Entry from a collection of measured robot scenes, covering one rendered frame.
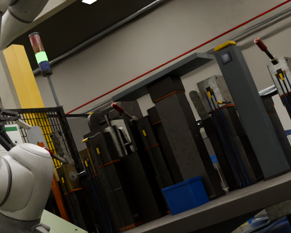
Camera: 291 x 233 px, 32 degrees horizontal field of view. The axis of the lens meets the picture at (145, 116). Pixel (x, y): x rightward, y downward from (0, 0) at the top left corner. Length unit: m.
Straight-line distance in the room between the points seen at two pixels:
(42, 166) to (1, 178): 0.14
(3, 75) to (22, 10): 8.59
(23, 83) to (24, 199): 1.76
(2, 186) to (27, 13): 0.57
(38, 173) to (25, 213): 0.14
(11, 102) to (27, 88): 6.88
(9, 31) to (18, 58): 1.54
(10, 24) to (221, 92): 0.77
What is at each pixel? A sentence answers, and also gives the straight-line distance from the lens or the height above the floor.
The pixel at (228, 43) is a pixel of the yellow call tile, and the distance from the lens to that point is 1.71.
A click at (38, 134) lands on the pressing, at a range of 2.70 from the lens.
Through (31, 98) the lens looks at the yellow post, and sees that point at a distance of 3.27.
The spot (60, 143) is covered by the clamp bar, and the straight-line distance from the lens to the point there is 2.35.
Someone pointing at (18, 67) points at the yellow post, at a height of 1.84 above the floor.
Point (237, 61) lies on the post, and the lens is 1.69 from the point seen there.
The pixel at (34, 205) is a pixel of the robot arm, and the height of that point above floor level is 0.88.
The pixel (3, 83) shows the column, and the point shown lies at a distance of 10.31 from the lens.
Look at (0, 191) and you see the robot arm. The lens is 1.58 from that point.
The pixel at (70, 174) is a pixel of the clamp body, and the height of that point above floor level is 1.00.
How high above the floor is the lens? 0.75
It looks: 9 degrees up
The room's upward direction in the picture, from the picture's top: 21 degrees counter-clockwise
